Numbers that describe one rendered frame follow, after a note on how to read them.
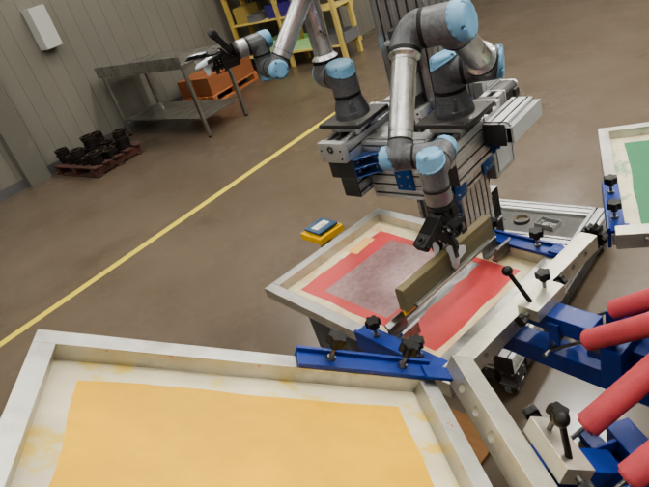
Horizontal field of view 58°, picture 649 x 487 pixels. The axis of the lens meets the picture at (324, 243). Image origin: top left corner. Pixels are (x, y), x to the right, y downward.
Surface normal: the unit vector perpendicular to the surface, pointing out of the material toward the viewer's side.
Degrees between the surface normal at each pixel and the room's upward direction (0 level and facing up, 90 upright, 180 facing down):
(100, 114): 90
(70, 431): 32
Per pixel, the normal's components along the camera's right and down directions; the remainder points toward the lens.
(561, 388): -0.28, -0.83
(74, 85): 0.74, 0.13
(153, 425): 0.26, -0.88
